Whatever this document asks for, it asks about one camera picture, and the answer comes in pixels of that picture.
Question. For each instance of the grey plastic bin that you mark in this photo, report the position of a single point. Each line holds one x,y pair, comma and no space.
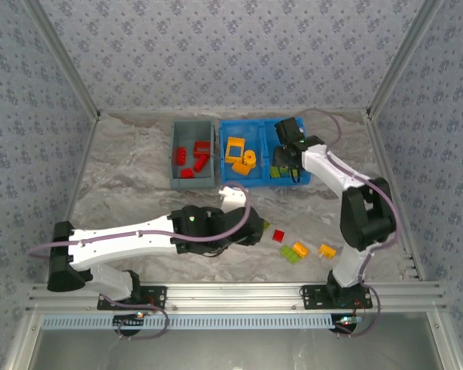
189,133

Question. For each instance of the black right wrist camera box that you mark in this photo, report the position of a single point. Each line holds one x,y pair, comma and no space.
289,131

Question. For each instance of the red frame lego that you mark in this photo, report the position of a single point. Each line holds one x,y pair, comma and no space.
201,144

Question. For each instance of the metal lower shelf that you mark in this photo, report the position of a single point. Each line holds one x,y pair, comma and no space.
235,350

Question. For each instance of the wide aluminium base rail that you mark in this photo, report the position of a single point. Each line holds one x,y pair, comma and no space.
235,297

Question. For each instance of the aluminium frame post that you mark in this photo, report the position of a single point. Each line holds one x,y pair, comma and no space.
403,58
19,343
445,343
66,58

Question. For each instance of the yellow round lego red dot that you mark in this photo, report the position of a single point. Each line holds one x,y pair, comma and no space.
249,158

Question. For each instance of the green lego brick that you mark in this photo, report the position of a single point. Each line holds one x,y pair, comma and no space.
268,224
274,173
284,170

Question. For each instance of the yellow window frame lego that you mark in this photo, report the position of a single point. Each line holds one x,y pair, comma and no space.
227,152

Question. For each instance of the small electronics board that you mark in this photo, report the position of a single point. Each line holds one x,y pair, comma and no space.
129,321
347,320

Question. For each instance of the flat green lego plate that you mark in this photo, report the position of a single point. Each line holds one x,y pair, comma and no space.
287,255

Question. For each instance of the orange lego brick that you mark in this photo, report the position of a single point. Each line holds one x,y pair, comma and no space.
327,251
301,249
241,168

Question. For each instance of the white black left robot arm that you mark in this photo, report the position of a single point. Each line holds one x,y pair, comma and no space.
112,243

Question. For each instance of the small square red lego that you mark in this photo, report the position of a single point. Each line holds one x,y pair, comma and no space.
279,235

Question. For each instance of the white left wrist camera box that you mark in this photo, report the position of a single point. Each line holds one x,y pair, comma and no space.
235,198

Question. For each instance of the red lego brick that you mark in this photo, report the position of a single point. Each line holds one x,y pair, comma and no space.
201,163
187,173
180,155

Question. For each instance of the aluminium frame rail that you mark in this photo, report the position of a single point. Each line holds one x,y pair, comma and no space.
81,165
216,111
382,154

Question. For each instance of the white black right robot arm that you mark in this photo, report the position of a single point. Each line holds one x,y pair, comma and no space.
324,165

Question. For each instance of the blue plastic bin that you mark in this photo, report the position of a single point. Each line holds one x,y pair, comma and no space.
305,169
239,129

